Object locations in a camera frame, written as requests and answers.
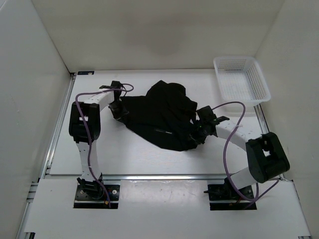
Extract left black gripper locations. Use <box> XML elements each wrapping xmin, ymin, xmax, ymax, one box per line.
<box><xmin>108</xmin><ymin>100</ymin><xmax>128</xmax><ymax>123</ymax></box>

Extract black shorts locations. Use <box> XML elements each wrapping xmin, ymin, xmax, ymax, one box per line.
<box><xmin>121</xmin><ymin>81</ymin><xmax>197</xmax><ymax>151</ymax></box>

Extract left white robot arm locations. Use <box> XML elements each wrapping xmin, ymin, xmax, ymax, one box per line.
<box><xmin>69</xmin><ymin>81</ymin><xmax>134</xmax><ymax>199</ymax></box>

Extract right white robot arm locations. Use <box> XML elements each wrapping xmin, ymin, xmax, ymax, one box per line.
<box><xmin>190</xmin><ymin>106</ymin><xmax>290</xmax><ymax>199</ymax></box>

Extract white plastic basket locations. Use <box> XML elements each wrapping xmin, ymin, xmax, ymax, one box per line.
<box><xmin>213</xmin><ymin>56</ymin><xmax>271</xmax><ymax>107</ymax></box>

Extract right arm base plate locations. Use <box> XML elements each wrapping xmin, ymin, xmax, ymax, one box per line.
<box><xmin>204</xmin><ymin>184</ymin><xmax>257</xmax><ymax>211</ymax></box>

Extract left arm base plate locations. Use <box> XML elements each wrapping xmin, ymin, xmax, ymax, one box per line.
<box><xmin>73</xmin><ymin>184</ymin><xmax>120</xmax><ymax>209</ymax></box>

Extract aluminium frame rail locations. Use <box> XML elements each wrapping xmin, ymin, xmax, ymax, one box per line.
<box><xmin>44</xmin><ymin>174</ymin><xmax>284</xmax><ymax>181</ymax></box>

